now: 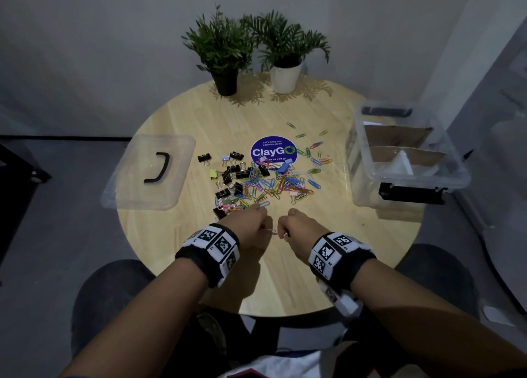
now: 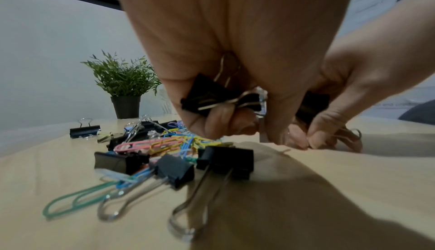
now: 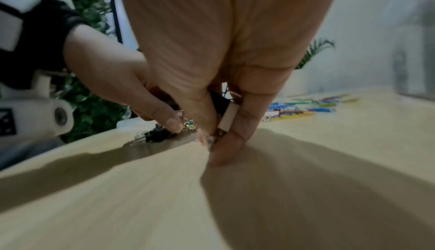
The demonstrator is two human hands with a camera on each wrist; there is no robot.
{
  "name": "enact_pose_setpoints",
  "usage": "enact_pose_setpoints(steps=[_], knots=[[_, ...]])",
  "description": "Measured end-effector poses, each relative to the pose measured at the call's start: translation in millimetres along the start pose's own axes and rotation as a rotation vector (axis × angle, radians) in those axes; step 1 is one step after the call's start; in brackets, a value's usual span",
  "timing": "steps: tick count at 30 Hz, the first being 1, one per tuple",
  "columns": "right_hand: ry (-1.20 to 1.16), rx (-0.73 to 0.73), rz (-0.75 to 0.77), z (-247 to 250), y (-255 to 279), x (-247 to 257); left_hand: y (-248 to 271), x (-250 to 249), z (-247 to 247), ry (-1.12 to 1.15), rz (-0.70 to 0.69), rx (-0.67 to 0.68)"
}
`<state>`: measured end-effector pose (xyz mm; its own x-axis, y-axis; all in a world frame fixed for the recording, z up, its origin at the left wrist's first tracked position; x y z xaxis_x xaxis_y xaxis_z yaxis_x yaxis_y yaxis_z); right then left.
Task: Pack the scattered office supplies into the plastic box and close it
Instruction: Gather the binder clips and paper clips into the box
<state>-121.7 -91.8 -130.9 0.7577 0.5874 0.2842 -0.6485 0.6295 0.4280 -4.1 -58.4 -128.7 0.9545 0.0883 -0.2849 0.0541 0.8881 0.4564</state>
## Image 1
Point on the person's left hand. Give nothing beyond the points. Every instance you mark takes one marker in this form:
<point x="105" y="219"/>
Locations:
<point x="246" y="225"/>

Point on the person's right hand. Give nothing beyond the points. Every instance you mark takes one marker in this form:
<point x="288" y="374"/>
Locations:
<point x="302" y="233"/>

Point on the person's left fingers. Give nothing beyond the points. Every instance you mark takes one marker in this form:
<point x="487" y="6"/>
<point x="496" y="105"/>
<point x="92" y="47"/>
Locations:
<point x="260" y="221"/>

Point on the person's right fingers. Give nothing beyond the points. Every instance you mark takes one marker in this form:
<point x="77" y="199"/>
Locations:
<point x="288" y="225"/>

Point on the silver paper clip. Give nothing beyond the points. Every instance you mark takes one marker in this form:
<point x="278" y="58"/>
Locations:
<point x="272" y="230"/>

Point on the person's left forearm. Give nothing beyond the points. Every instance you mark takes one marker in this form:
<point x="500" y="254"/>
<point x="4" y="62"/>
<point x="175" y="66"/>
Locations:
<point x="148" y="320"/>

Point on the person's right forearm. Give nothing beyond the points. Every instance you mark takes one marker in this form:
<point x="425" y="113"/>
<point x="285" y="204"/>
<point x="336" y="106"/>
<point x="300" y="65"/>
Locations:
<point x="424" y="324"/>

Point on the pink binder clip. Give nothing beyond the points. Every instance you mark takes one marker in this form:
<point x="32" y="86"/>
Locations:
<point x="293" y="193"/>

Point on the pile of coloured paper clips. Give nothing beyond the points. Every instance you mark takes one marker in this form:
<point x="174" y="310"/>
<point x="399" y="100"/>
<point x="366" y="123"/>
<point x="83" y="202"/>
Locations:
<point x="274" y="184"/>

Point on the black wristband with marker tiles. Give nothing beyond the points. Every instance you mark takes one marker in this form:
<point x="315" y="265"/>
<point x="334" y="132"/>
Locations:
<point x="333" y="258"/>
<point x="212" y="248"/>

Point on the group of black binder clips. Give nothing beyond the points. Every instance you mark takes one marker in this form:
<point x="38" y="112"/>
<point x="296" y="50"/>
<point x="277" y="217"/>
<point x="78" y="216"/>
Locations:
<point x="227" y="176"/>

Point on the dark blue binder clip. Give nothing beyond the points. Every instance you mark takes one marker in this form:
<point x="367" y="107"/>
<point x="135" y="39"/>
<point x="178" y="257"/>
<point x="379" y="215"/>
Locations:
<point x="284" y="167"/>

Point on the yellow binder clip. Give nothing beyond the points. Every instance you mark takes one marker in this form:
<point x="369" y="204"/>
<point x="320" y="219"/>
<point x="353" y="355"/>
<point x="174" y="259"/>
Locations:
<point x="213" y="174"/>

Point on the light blue binder clip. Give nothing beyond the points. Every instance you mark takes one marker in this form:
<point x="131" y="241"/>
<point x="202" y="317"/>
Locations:
<point x="225" y="159"/>

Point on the round blue sticker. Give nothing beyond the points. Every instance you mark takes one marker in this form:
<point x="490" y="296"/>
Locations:
<point x="267" y="150"/>

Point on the black box latch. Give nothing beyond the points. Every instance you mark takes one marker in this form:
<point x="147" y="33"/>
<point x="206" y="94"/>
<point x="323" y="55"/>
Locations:
<point x="387" y="111"/>
<point x="411" y="194"/>

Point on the clear plastic box lid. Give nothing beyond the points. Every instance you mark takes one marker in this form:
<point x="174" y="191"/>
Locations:
<point x="140" y="176"/>

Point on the white paper sheet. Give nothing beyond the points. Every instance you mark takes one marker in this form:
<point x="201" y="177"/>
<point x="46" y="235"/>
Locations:
<point x="401" y="163"/>

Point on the person's white shirt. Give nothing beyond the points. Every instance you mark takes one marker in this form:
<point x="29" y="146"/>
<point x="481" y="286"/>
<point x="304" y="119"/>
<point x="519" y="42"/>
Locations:
<point x="284" y="365"/>

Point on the brown cardboard piece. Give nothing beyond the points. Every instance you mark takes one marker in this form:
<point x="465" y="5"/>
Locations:
<point x="424" y="156"/>
<point x="397" y="135"/>

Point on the person's right leg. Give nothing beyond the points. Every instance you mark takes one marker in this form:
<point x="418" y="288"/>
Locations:
<point x="440" y="274"/>

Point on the person's leg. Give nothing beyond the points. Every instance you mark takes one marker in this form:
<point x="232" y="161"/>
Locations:
<point x="440" y="274"/>
<point x="111" y="295"/>

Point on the person's left leg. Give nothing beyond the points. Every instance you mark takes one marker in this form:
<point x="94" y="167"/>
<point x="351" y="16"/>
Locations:
<point x="111" y="295"/>

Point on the clear plastic storage box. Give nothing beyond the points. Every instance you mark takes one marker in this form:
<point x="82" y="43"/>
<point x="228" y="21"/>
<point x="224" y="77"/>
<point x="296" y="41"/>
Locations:
<point x="448" y="163"/>

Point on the green plant in white pot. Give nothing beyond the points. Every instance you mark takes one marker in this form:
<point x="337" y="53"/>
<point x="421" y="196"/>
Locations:
<point x="286" y="48"/>

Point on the green plant in black pot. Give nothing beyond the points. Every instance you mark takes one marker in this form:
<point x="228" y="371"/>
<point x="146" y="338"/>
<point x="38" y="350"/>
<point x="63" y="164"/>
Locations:
<point x="220" y="48"/>

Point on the white scrap of paper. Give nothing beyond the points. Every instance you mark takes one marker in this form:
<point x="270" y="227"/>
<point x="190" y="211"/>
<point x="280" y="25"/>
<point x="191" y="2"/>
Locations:
<point x="496" y="315"/>

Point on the dark furniture piece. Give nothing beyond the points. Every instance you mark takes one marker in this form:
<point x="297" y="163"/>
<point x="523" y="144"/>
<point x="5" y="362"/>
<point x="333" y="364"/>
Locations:
<point x="18" y="192"/>

